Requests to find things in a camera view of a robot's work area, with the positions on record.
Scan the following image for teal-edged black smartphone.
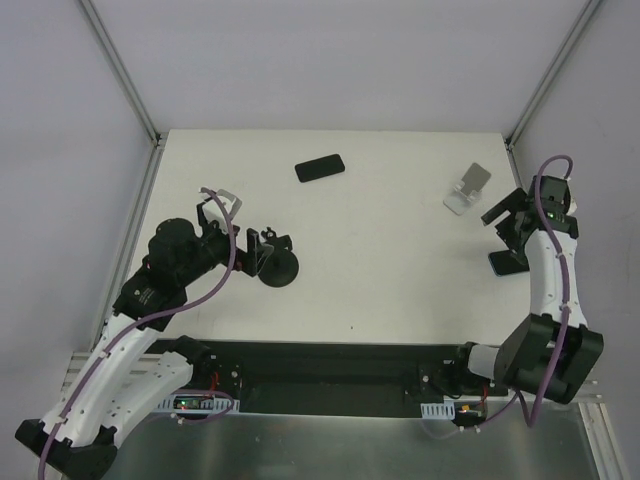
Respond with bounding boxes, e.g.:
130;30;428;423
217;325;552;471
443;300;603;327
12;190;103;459
488;250;529;277

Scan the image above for black round-base phone stand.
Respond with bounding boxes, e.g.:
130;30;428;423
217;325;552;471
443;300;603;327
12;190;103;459
258;227;300;288

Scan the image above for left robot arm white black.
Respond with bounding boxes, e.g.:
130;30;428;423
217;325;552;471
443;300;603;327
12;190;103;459
15;197;275;479

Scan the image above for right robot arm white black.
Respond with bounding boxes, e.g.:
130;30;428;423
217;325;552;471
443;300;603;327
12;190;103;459
436;177;604;404

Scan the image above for silver folding phone stand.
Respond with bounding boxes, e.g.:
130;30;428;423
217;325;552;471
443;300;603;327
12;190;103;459
443;163;492;216

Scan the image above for black phone lying flat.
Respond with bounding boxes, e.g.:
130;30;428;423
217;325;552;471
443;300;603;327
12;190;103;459
294;154;346;183

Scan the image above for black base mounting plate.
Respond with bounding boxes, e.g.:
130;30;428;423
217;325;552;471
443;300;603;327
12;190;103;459
149;339;511;416

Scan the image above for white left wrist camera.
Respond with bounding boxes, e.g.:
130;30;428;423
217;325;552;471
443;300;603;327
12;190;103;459
200;188;242;222

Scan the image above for right aluminium frame post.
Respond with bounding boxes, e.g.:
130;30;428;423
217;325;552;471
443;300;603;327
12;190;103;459
503;0;606;149

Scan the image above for aluminium frame post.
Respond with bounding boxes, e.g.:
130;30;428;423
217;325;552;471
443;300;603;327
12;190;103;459
76;0;163;147
503;0;606;149

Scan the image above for left white cable duct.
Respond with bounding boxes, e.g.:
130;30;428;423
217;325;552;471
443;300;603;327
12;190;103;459
153;393;240;415

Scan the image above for white cable duct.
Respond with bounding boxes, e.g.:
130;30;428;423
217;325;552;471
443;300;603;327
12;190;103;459
420;399;456;421
153;393;240;415

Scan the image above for aluminium rail extrusion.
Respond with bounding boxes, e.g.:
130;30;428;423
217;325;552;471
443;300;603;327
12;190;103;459
573;380;603;403

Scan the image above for right white cable duct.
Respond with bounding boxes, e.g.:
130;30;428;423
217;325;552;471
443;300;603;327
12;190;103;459
420;399;456;421

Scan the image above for left aluminium frame post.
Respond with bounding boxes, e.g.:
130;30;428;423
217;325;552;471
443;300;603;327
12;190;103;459
76;0;163;147

